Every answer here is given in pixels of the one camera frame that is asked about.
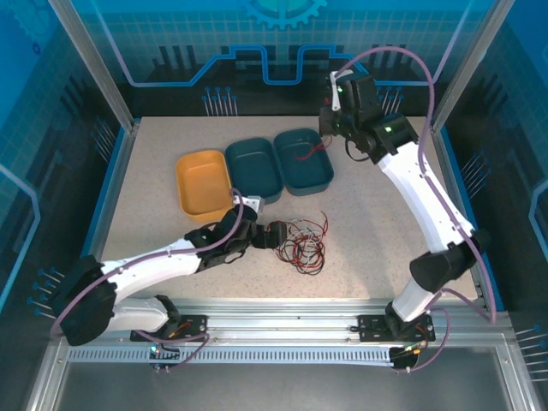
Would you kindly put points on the orange plastic tray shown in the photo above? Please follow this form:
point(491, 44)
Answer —
point(201, 184)

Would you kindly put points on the small circuit board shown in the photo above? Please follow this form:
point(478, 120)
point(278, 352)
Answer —
point(404, 359)
point(156, 352)

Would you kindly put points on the aluminium frame post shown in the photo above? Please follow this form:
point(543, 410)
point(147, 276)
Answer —
point(471, 64)
point(96, 64)

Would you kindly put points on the teal plastic tray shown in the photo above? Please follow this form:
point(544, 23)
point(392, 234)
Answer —
point(252, 167)
point(308, 171)

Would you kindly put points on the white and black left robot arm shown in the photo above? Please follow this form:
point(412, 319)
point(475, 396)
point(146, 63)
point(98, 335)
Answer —
point(150, 265)

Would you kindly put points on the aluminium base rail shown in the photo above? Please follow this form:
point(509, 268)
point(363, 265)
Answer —
point(278, 321)

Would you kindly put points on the aluminium side rail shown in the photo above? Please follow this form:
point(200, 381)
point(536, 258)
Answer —
point(120, 171)
point(450, 171)

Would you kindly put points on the grey metal base panel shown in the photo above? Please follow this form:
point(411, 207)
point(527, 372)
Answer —
point(278, 385)

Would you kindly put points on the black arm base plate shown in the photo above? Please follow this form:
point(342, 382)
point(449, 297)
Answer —
point(197, 324)
point(370, 327)

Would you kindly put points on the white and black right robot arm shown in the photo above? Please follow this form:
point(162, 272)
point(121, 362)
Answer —
point(419, 192)

